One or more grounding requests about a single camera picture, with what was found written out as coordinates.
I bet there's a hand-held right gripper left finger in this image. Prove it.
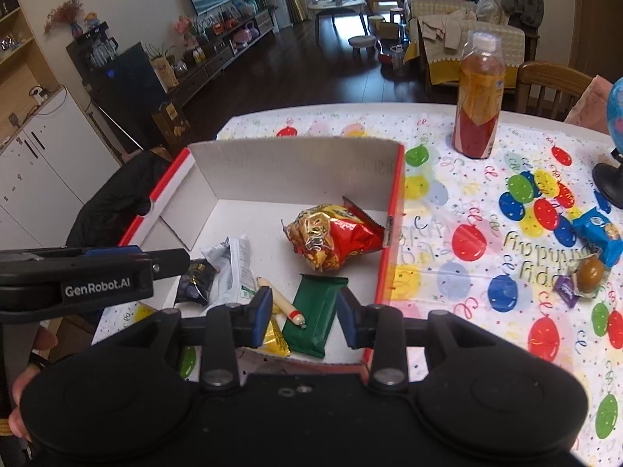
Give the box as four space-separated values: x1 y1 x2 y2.
121 286 273 392

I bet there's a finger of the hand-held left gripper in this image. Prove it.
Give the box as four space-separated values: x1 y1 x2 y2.
141 249 190 280
0 247 144 273

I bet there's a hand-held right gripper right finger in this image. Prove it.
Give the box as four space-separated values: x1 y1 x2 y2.
337 287 492 394

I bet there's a sausage stick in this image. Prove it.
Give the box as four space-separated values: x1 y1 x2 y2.
256 276 308 329

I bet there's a yellow snack packet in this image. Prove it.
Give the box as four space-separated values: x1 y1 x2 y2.
243 318 292 357

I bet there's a black snack packet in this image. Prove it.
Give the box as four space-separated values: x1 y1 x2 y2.
174 259 217 307

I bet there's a green snack packet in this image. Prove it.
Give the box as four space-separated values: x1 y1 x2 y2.
281 274 350 359

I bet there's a white snack packet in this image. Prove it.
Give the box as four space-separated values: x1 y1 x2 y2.
201 235 259 309

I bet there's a red gold snack bag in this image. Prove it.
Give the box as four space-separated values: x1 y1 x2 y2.
281 196 387 273

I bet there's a red cardboard box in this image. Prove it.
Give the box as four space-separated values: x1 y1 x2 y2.
118 137 406 385

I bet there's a purple candy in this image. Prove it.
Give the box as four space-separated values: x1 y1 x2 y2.
552 275 580 308

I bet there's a brown foil-wrapped chocolate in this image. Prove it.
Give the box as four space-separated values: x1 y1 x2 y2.
574 255 607 297

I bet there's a blue snack packet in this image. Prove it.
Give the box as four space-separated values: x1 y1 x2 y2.
572 207 623 266

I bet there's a person's left hand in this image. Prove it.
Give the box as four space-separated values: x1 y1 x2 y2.
9 326 58 443

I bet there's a chair with black jacket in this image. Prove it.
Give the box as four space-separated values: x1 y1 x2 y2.
65 147 172 250

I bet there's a balloon print tablecloth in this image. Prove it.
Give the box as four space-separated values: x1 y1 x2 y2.
92 104 623 467

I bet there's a white cabinet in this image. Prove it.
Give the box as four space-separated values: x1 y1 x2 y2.
0 85 123 249

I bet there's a brown paper bag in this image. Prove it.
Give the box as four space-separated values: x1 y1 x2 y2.
153 102 190 144

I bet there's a yellow paper bag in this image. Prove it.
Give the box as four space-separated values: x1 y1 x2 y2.
151 56 178 88

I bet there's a television cabinet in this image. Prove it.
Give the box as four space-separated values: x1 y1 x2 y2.
165 7 276 103

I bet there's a pink flower arrangement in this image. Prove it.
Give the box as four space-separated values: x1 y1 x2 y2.
172 14 195 47

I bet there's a dried flower vase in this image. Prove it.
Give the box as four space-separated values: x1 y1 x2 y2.
43 0 84 40

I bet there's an orange juice bottle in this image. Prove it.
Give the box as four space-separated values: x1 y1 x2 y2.
452 32 507 159

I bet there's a grey round stool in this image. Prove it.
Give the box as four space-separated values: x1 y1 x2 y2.
348 35 378 61

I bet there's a blue desk globe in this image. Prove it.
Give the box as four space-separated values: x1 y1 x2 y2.
592 75 623 211

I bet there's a wooden dining chair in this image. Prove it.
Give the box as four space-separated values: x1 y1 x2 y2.
516 61 609 122

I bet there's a beige garment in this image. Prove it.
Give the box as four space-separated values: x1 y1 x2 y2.
421 12 475 49

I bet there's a coffee table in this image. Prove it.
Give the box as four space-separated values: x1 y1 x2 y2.
308 0 373 35

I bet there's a sofa with yellow cover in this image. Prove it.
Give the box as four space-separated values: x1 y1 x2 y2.
403 0 541 95

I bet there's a pink cloth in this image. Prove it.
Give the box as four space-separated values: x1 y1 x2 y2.
565 75 616 133

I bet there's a white plastic bag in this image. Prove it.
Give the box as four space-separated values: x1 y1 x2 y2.
474 0 509 25

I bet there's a wooden wall shelf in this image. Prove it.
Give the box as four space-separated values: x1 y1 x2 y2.
0 0 47 125

